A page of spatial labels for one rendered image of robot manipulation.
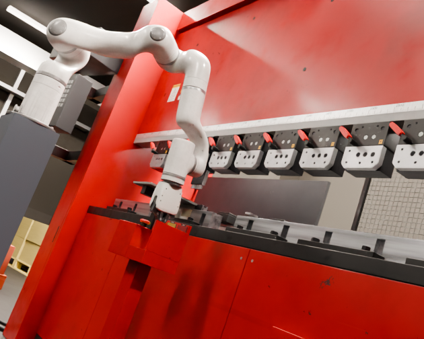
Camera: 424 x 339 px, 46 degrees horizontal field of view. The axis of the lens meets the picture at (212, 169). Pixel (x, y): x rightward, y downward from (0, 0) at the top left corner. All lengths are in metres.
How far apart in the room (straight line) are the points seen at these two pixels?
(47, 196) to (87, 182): 6.35
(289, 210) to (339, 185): 1.97
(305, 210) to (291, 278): 1.05
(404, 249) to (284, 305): 0.38
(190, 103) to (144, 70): 1.52
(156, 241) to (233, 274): 0.29
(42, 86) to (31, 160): 0.28
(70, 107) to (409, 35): 2.05
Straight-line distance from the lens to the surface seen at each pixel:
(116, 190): 3.16
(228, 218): 2.46
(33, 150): 1.93
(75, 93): 3.21
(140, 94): 3.26
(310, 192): 2.58
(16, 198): 1.92
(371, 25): 2.02
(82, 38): 2.01
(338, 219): 4.44
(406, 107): 1.69
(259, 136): 2.13
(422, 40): 1.82
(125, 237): 1.78
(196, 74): 1.84
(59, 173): 9.48
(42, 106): 1.97
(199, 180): 2.41
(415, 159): 1.57
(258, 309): 1.61
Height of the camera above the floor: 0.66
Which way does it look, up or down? 13 degrees up
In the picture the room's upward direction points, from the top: 20 degrees clockwise
